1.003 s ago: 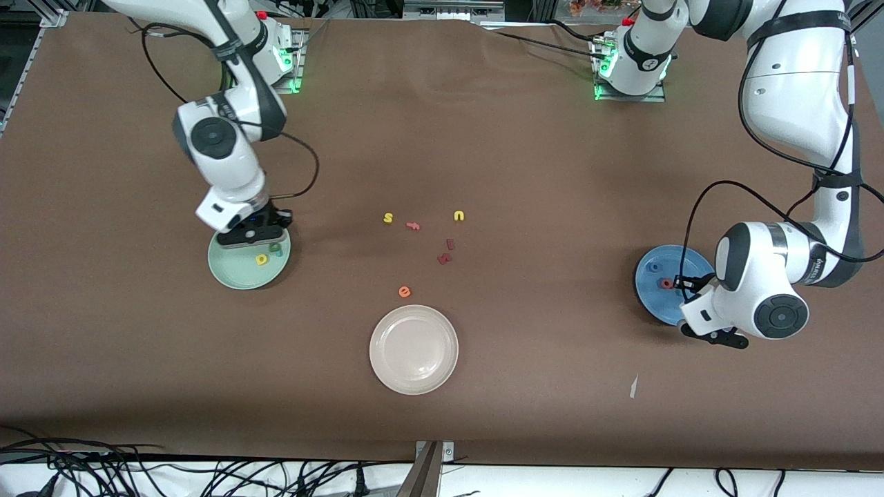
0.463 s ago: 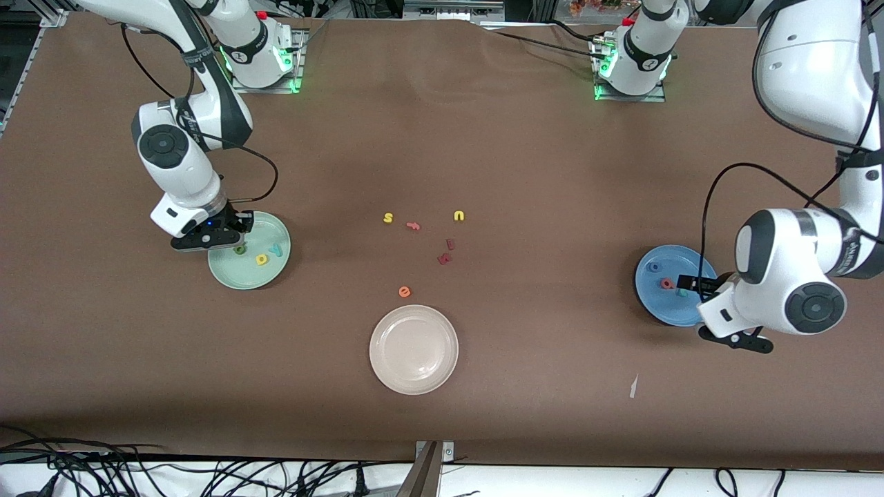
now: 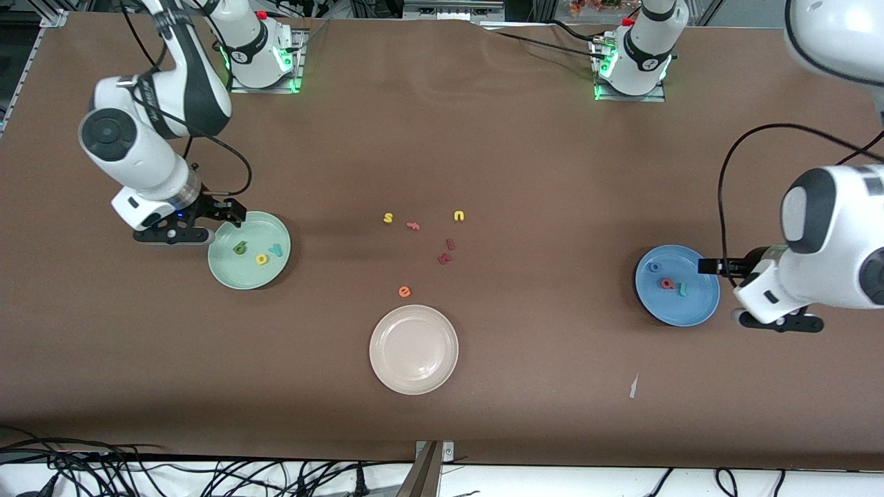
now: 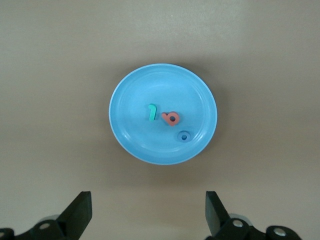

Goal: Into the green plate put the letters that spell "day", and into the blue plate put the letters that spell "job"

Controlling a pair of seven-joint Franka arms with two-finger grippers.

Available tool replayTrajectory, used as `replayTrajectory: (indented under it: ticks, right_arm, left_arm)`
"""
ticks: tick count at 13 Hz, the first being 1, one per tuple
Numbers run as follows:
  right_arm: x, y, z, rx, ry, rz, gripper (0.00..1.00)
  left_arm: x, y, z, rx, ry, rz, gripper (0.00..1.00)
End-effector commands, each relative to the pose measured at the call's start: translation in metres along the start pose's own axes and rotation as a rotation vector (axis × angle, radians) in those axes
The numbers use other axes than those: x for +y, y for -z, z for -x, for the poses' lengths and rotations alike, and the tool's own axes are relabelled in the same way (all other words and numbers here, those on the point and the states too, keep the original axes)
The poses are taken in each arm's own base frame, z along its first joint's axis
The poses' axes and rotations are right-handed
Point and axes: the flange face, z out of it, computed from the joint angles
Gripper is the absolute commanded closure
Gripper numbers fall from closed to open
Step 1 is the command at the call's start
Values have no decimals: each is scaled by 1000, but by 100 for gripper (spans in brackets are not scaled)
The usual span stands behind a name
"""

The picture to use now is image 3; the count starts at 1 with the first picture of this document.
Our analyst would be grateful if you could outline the aluminium side rail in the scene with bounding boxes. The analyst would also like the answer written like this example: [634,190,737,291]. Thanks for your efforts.
[0,28,44,135]

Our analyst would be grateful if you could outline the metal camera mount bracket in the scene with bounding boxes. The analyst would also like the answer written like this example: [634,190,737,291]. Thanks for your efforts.
[395,440,457,497]

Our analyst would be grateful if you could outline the blue plate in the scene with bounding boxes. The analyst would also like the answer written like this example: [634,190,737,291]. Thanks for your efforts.
[635,244,721,327]

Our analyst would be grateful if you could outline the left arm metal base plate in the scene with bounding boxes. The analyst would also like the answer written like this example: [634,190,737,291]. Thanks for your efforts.
[593,38,667,103]

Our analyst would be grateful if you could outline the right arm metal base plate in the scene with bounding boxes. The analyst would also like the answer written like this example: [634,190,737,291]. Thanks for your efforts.
[230,31,307,95]

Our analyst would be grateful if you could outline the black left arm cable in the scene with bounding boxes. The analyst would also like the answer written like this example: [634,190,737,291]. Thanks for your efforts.
[717,123,884,277]

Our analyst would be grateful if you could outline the aluminium frame corner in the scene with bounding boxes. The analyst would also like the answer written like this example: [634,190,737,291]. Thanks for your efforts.
[38,0,70,28]

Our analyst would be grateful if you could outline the black cable on table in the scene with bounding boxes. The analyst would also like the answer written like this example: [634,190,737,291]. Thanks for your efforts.
[546,19,600,46]
[494,30,608,63]

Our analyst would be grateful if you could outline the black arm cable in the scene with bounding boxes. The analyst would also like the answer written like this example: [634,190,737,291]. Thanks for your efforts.
[121,0,253,199]
[717,123,884,277]

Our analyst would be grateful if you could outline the orange flowers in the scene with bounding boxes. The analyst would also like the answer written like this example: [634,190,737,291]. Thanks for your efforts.
[570,0,642,16]

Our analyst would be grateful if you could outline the grey equipment box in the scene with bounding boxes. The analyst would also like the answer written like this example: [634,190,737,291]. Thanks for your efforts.
[404,0,506,23]

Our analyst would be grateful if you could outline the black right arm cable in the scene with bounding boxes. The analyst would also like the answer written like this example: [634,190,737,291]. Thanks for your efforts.
[121,0,253,199]

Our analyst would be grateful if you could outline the green plate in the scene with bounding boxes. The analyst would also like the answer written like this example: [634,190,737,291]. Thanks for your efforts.
[207,211,292,291]

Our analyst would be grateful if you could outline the beige plate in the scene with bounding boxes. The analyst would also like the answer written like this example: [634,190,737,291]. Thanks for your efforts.
[369,304,460,396]

